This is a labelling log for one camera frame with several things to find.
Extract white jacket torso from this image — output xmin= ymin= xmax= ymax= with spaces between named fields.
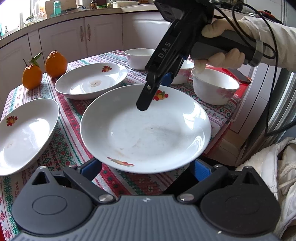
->
xmin=236 ymin=137 xmax=296 ymax=240

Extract white kitchen cabinets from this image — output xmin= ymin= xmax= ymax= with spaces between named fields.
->
xmin=0 ymin=6 xmax=296 ymax=140

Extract red drink carton box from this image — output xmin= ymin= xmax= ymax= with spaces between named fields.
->
xmin=202 ymin=84 xmax=248 ymax=156

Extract white bowl pink print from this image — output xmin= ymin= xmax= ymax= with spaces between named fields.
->
xmin=191 ymin=69 xmax=240 ymax=105

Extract right forearm white sleeve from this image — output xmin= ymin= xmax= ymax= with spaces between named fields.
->
xmin=238 ymin=16 xmax=296 ymax=72

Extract orange without leaf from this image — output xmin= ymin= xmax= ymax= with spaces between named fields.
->
xmin=45 ymin=51 xmax=67 ymax=78

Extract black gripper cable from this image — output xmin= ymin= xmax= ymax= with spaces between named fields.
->
xmin=212 ymin=0 xmax=296 ymax=136

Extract white plate with fruit print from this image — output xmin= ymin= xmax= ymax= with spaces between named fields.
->
xmin=80 ymin=84 xmax=211 ymax=174

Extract orange with green leaf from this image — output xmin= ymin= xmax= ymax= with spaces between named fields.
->
xmin=22 ymin=52 xmax=42 ymax=90

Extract teal box on counter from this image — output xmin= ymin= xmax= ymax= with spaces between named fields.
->
xmin=53 ymin=1 xmax=61 ymax=16

